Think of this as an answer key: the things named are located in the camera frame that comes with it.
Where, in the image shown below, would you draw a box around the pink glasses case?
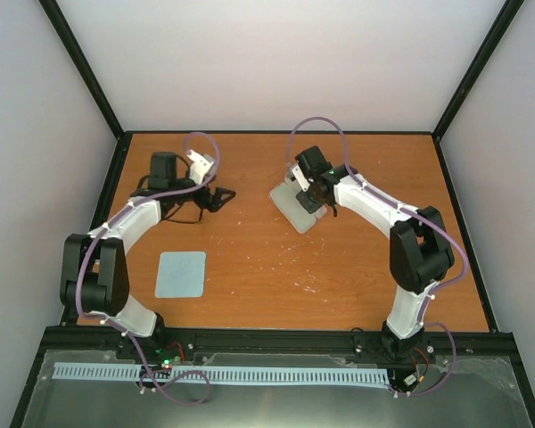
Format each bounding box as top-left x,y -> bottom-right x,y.
268,177 -> 327,235

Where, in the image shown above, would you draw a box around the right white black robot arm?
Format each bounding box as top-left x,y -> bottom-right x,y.
289,146 -> 455,360

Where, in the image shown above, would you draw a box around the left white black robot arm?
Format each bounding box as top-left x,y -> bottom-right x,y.
60,150 -> 235,359

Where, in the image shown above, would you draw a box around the light blue cleaning cloth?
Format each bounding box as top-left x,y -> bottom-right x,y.
155,251 -> 206,299

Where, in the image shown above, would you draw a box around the black thin-frame sunglasses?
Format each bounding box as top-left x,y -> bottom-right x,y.
136,176 -> 206,226

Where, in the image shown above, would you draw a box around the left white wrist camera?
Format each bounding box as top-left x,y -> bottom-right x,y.
186,150 -> 216,185

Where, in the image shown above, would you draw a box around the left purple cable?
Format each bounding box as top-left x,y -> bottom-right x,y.
75,131 -> 212,405

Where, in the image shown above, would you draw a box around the left black frame post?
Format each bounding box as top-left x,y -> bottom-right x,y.
38,0 -> 125,141

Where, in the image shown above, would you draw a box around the black frame post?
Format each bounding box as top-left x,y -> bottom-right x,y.
38,0 -> 125,141
432,0 -> 524,143

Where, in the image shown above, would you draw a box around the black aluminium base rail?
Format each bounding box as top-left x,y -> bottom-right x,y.
42,325 -> 516,367

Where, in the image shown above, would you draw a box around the light blue slotted cable duct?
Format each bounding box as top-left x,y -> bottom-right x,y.
52,362 -> 390,389

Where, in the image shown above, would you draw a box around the right black frame post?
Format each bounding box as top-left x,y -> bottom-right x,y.
432,0 -> 524,143

